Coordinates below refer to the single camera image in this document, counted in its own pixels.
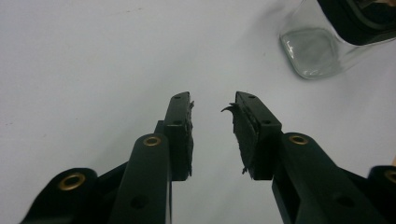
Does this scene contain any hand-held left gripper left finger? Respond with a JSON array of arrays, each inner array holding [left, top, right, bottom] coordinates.
[[108, 91, 195, 224]]

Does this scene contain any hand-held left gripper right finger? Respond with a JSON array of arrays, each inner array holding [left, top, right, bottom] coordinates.
[[220, 91, 387, 224]]

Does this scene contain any clear square glass jar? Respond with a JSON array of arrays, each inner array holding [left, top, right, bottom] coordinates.
[[278, 0, 396, 80]]

